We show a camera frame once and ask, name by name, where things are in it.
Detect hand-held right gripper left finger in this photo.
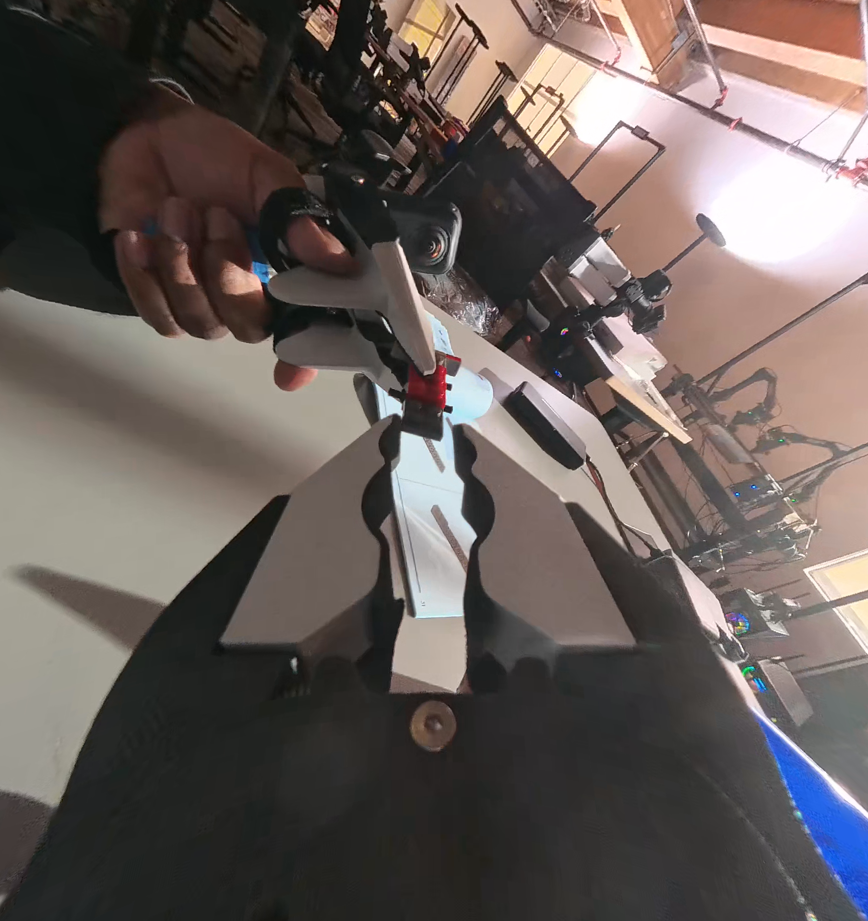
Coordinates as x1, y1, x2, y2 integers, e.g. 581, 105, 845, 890
218, 416, 404, 666

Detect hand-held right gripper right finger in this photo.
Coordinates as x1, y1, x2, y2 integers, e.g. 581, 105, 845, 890
452, 425, 641, 666

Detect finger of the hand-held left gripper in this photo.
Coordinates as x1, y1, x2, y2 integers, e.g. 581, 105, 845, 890
372, 239, 440, 377
274, 331, 407, 393

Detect red toy brick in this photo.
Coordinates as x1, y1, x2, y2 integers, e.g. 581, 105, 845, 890
407, 366, 451, 405

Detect long black toy brick plate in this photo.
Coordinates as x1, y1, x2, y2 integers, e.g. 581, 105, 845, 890
387, 353, 464, 441

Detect person's left forearm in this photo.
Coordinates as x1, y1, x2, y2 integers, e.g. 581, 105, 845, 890
0, 0, 197, 318

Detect grey desk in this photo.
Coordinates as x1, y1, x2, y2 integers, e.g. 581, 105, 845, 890
0, 288, 759, 921

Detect person's left hand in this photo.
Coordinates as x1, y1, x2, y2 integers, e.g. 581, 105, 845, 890
99, 108, 359, 393

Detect plastic-wrapped chair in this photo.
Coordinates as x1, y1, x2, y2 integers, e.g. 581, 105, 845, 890
434, 277, 510, 336

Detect black mesh cabinet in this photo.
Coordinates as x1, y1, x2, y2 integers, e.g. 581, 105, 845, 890
423, 97, 596, 303

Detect light blue instruction booklet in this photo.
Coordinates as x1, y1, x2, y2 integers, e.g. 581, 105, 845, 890
358, 324, 496, 620

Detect black box device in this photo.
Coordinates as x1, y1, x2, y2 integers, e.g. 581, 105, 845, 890
639, 548, 737, 649

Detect black power adapter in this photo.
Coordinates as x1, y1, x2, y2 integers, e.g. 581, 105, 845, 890
504, 381, 587, 470

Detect stacked white boxes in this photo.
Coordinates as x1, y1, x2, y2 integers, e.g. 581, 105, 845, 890
567, 234, 632, 289

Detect wooden work table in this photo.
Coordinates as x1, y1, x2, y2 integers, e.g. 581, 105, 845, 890
542, 273, 694, 446

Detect black computer with coloured lights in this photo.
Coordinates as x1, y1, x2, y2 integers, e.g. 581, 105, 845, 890
739, 658, 815, 729
722, 586, 792, 641

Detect black robot workstation bench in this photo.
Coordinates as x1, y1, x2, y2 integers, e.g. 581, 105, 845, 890
682, 367, 868, 571

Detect window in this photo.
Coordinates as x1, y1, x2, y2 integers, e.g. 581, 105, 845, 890
803, 542, 868, 661

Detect blue plastic storage bin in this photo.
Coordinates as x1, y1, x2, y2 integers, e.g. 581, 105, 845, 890
756, 711, 868, 921

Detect sprinkler pipe with red clamps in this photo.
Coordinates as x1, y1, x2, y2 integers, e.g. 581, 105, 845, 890
509, 0, 868, 201

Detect power adapter cable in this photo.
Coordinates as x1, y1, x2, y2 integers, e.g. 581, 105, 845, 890
583, 460, 666, 556

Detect black overhead stand frame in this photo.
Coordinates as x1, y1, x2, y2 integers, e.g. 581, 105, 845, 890
569, 121, 669, 221
696, 271, 868, 390

